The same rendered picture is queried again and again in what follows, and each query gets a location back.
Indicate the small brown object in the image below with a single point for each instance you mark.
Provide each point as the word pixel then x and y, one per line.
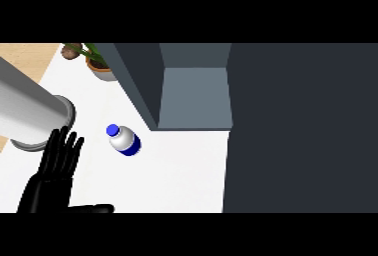
pixel 71 51

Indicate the grey cylindrical appliance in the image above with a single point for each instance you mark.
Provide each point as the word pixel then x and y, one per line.
pixel 30 113

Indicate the dark grey cabinet door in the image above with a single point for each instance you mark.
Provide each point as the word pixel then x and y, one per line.
pixel 300 130

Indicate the potted green plant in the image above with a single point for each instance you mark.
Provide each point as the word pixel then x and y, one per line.
pixel 97 65

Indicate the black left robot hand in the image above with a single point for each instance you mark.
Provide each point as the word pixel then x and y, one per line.
pixel 49 186

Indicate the grey open cabinet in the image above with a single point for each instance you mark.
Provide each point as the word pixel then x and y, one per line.
pixel 186 96

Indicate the blue-capped water bottle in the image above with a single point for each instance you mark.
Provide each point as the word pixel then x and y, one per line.
pixel 124 141

